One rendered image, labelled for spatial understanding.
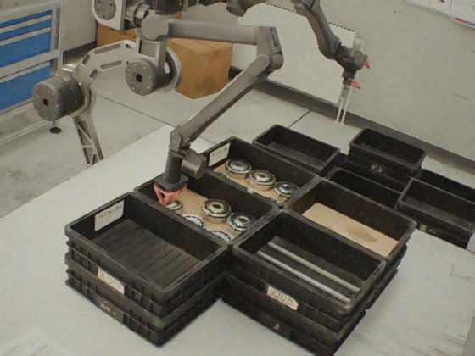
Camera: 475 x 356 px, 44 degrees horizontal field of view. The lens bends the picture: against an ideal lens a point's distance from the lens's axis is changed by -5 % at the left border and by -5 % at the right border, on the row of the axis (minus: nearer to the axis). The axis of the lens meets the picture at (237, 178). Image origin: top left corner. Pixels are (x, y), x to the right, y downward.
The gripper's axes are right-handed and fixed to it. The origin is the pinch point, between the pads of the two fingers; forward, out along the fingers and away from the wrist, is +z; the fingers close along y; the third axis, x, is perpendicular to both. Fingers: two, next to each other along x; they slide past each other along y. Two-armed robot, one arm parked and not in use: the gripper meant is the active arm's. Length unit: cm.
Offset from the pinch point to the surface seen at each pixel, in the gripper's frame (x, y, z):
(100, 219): 6.9, -24.7, -0.4
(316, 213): -36, 42, 3
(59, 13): 184, 113, 12
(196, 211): -5.9, 9.7, 5.1
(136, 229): 1.2, -13.2, 5.9
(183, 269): -22.0, -17.5, 4.8
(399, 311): -80, 30, 14
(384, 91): 29, 312, 49
